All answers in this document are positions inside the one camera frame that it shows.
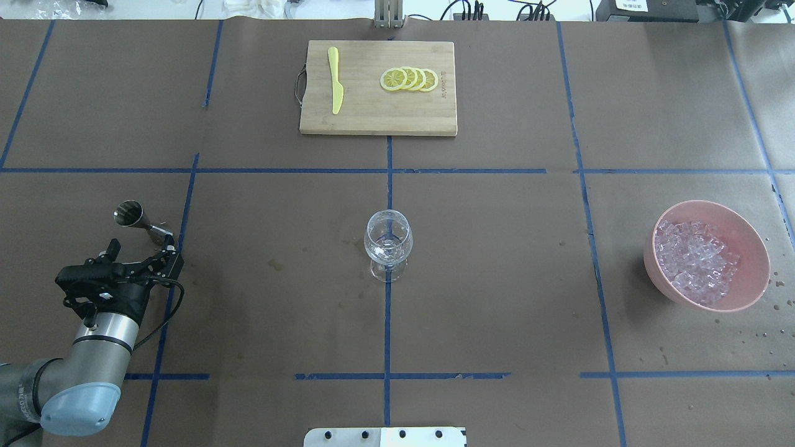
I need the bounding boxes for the pile of ice cubes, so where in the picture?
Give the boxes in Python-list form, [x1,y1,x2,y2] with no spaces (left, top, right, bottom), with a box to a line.
[654,220,741,308]

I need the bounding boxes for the clear wine glass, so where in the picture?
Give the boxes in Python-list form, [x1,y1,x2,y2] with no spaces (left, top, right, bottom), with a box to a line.
[363,209,414,283]

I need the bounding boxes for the back lemon slice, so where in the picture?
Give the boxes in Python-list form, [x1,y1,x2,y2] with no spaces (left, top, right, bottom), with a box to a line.
[419,69,439,93]

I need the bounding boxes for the bamboo cutting board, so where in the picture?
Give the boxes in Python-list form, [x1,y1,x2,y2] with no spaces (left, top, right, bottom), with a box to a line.
[300,40,459,137]

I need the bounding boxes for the pink bowl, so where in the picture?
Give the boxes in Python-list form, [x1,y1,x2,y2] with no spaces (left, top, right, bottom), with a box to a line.
[643,200,771,312]

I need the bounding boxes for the aluminium frame post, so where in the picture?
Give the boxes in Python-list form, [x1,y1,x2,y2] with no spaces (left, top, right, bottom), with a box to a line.
[374,0,405,29]

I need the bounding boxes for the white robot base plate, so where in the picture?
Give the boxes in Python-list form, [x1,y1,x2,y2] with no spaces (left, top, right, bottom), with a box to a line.
[303,427,468,446]

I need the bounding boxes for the yellow plastic knife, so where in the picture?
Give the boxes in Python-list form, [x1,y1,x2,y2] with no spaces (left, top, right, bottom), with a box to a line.
[327,47,345,114]

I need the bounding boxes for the steel cocktail jigger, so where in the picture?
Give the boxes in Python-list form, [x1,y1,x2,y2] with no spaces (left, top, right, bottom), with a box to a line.
[113,200,175,246]

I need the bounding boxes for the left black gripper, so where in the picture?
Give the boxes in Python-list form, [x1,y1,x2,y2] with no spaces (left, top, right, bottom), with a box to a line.
[55,238,184,318]

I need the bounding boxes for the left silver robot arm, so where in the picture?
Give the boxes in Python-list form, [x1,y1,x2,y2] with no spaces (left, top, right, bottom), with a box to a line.
[2,234,185,446]

